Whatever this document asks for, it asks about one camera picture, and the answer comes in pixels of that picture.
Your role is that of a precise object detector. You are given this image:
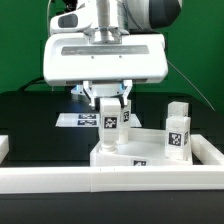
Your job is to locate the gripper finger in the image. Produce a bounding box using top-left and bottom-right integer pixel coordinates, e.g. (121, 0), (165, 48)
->
(83, 81), (96, 109)
(121, 80), (133, 107)

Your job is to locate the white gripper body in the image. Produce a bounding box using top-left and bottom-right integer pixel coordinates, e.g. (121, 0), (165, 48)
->
(43, 33), (168, 86)

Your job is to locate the white square table top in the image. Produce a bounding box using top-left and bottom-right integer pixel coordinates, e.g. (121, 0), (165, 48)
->
(90, 128), (193, 167)

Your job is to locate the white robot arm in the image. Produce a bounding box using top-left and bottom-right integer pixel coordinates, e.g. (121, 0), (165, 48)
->
(43, 0), (182, 106)

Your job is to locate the white U-shaped fence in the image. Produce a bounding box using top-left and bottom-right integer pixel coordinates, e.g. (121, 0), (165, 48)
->
(0, 135), (224, 194)

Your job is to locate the white marker base plate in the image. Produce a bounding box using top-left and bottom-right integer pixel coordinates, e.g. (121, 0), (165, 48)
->
(55, 112), (142, 128)

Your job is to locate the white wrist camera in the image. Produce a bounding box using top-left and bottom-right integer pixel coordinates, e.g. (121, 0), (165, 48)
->
(50, 10), (93, 35)

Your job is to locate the thin grey cable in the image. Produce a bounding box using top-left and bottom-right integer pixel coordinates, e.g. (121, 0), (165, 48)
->
(166, 59), (216, 111)

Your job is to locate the black cable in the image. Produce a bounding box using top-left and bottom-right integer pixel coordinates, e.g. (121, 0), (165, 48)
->
(18, 76), (46, 93)

